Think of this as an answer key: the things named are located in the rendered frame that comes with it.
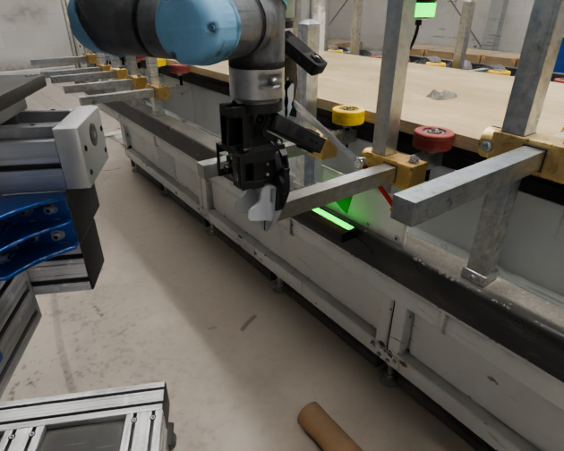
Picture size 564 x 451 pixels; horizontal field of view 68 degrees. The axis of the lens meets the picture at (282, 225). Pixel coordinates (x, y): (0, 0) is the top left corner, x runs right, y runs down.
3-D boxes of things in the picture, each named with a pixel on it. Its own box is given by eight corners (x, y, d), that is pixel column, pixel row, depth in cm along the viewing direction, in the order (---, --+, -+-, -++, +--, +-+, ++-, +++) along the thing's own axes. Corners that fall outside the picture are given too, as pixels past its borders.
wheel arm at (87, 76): (53, 85, 193) (51, 75, 191) (52, 84, 195) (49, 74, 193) (145, 76, 216) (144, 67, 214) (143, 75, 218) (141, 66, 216)
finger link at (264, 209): (242, 238, 67) (239, 184, 62) (272, 228, 70) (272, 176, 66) (252, 246, 65) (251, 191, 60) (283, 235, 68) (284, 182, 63)
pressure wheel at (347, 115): (362, 156, 106) (366, 110, 100) (330, 155, 107) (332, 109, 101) (360, 146, 113) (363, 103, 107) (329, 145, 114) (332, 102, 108)
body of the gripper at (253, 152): (217, 179, 64) (211, 98, 59) (263, 168, 69) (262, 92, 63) (243, 196, 59) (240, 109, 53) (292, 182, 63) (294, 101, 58)
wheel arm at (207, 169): (205, 183, 86) (203, 164, 84) (198, 178, 88) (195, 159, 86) (355, 145, 109) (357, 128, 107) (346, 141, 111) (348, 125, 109)
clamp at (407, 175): (407, 191, 81) (411, 167, 78) (356, 171, 90) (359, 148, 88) (425, 185, 84) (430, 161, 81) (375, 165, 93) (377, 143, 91)
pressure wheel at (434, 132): (430, 191, 87) (440, 136, 82) (399, 179, 93) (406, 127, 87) (452, 182, 91) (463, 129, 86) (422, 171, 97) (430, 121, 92)
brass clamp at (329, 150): (320, 161, 99) (320, 140, 96) (285, 147, 108) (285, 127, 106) (338, 156, 102) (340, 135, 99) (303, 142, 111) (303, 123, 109)
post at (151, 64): (158, 128, 183) (140, 4, 160) (155, 126, 185) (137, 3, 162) (166, 126, 185) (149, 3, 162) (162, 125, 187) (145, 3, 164)
